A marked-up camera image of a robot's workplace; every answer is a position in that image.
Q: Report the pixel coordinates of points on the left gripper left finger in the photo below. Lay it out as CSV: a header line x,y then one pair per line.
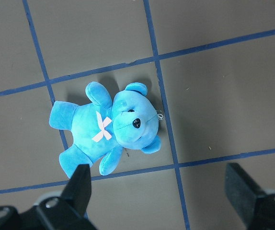
x,y
66,212

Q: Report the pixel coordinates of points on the blue teddy bear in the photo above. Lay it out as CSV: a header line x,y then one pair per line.
x,y
106,126

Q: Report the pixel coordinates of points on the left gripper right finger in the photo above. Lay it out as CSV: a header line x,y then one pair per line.
x,y
255,206

